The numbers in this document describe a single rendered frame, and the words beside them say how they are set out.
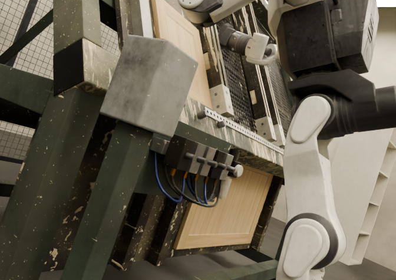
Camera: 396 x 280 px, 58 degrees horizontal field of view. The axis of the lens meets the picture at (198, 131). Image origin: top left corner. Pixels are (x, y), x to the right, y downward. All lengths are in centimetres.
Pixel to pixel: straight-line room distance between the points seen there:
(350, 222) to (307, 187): 403
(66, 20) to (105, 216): 50
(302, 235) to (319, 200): 11
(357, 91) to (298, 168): 26
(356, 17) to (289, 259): 67
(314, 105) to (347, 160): 414
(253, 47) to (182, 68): 80
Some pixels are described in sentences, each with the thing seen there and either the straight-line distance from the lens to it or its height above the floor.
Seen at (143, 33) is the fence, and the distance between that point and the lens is 116.
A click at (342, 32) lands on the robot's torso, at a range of 110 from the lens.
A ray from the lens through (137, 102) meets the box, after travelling 72.
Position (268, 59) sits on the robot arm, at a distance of 159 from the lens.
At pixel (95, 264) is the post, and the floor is 45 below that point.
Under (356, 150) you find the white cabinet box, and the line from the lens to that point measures 516.
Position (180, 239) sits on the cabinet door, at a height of 30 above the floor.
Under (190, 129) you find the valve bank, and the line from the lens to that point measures 116.
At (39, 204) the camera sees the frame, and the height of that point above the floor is 51.
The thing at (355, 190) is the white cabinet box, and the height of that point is 90.
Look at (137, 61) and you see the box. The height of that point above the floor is 88.
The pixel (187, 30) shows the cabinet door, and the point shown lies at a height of 118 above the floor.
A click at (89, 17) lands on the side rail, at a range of 96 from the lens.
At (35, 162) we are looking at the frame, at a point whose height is 59.
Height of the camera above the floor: 75
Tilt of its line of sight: 2 degrees up
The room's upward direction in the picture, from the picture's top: 19 degrees clockwise
